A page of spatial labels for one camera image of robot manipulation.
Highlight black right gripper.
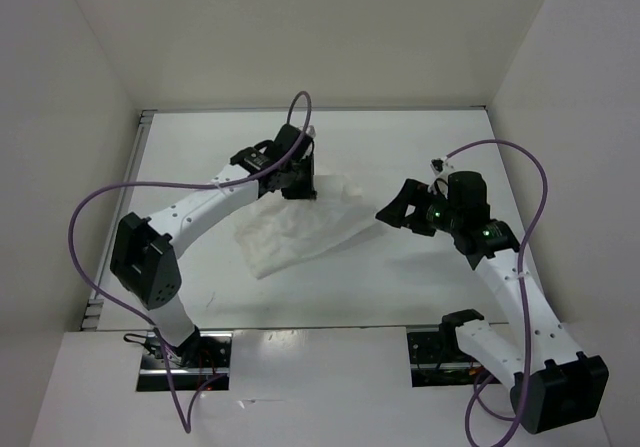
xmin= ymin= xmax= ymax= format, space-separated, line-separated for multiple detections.
xmin=375 ymin=177 xmax=462 ymax=236

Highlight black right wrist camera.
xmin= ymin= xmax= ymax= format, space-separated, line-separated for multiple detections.
xmin=447 ymin=171 xmax=490 ymax=219

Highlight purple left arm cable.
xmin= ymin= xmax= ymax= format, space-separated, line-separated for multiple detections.
xmin=68 ymin=91 xmax=315 ymax=434

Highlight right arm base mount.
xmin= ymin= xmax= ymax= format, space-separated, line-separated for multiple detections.
xmin=406 ymin=326 xmax=488 ymax=388

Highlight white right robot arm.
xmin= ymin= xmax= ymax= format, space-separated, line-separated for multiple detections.
xmin=376 ymin=171 xmax=609 ymax=434

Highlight white skirt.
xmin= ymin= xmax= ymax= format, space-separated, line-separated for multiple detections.
xmin=234 ymin=170 xmax=385 ymax=279

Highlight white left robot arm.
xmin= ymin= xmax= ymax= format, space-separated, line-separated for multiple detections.
xmin=110 ymin=141 xmax=317 ymax=367

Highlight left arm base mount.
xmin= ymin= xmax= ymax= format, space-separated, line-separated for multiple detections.
xmin=123 ymin=331 xmax=233 ymax=393

